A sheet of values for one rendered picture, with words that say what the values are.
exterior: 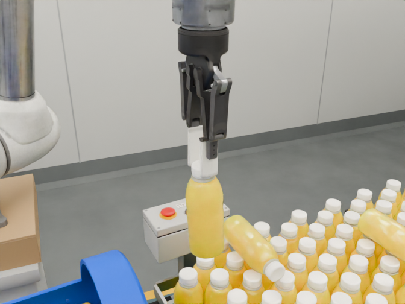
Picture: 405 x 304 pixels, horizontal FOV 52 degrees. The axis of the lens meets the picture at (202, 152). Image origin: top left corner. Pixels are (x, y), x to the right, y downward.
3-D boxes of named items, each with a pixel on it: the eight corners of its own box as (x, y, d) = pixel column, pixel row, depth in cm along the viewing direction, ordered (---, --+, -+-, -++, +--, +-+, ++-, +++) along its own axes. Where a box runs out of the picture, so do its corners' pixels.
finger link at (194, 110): (190, 67, 63) (186, 63, 64) (184, 129, 69) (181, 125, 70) (213, 64, 64) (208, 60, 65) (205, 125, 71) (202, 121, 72)
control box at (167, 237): (144, 241, 110) (141, 209, 106) (211, 221, 119) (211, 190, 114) (158, 264, 102) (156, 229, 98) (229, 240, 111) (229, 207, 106)
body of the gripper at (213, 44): (167, 22, 62) (169, 83, 66) (193, 31, 56) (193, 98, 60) (211, 19, 66) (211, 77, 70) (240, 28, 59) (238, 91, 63)
